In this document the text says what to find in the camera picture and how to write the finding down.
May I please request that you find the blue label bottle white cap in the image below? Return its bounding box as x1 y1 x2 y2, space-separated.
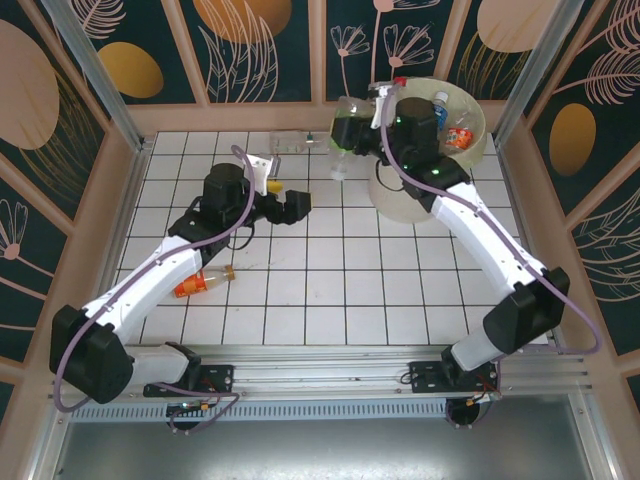
432 91 451 132

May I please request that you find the small bottle orange label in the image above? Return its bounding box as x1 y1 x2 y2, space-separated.
446 126 475 151

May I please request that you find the clear bottle white green label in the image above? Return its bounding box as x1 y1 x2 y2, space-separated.
269 130 322 155

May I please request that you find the pale green plastic bin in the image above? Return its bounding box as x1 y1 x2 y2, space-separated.
394 75 490 171

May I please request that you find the cream plastic waste bin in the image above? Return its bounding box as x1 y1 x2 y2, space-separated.
367 75 490 224

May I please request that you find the orange label bottle tan cap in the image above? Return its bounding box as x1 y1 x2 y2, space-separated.
172 264 236 300

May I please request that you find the small controller board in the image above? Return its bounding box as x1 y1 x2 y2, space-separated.
464 390 502 409
167 399 221 417

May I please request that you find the grey metal sheet panel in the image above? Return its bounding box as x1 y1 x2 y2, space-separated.
29 419 614 480

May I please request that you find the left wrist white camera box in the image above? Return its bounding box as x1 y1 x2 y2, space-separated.
243 153 281 182

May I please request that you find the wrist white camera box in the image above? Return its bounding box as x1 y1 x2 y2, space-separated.
243 153 281 182
368 81 397 130

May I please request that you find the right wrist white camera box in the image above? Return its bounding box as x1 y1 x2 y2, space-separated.
368 81 397 130

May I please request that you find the aluminium side rail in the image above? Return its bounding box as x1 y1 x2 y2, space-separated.
497 142 569 354
77 139 154 361

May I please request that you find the aluminium frame post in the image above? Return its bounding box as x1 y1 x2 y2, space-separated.
493 0 587 146
38 0 147 154

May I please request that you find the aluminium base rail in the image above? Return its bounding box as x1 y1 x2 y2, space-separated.
47 342 594 401

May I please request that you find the slotted grey cable duct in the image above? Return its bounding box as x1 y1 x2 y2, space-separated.
67 402 454 422

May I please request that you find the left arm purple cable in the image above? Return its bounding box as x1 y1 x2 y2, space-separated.
53 144 254 434

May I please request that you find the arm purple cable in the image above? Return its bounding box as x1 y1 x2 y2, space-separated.
53 144 254 434
379 82 601 430

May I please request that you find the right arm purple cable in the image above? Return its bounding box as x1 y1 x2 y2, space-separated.
379 82 601 430

